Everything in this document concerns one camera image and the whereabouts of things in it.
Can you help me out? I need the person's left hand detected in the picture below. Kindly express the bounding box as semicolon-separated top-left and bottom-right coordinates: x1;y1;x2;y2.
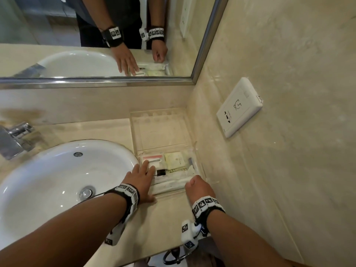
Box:
122;161;157;204

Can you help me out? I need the person's right hand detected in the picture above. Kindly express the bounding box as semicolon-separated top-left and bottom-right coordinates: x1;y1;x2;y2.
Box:
185;175;216;205

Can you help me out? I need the person's left forearm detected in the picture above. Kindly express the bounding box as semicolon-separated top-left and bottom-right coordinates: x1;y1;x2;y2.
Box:
0;192;131;267

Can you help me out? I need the person's right forearm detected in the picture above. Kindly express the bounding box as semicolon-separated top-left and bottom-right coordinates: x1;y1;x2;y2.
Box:
206;210;308;267

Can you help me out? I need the white amenity packet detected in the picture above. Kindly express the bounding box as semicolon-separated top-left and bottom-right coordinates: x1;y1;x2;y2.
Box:
151;171;196;193

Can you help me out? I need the black marker wristband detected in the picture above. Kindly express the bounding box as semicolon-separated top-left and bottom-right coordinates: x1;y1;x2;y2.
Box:
104;184;140;224
192;196;226;230

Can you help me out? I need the yellow amenity packet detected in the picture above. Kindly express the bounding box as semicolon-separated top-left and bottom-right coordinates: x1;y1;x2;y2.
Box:
164;152;186;171

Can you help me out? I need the pink toothbrush packet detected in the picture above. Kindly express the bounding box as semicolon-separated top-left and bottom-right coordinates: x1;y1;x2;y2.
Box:
141;155;163;165

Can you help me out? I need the clear acrylic amenity box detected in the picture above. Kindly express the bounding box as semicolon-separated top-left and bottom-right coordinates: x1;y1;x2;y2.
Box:
130;107;208;197

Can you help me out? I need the chrome drain stopper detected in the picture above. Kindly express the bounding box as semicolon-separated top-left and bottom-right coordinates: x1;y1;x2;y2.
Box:
79;185;97;200

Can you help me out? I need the white ceramic sink basin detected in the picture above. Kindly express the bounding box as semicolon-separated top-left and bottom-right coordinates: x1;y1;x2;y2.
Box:
0;139;139;251

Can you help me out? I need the chrome faucet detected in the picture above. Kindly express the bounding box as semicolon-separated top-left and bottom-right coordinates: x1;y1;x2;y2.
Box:
0;121;36;161

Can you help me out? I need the black towel ring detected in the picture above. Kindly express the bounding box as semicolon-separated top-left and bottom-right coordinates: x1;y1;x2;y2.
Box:
162;245;196;266

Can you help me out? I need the white wall socket panel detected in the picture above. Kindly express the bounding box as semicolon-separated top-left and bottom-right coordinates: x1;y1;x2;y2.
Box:
216;77;263;139

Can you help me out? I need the wall mirror with metal frame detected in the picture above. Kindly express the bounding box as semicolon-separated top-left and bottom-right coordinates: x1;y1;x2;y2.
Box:
0;0;230;89

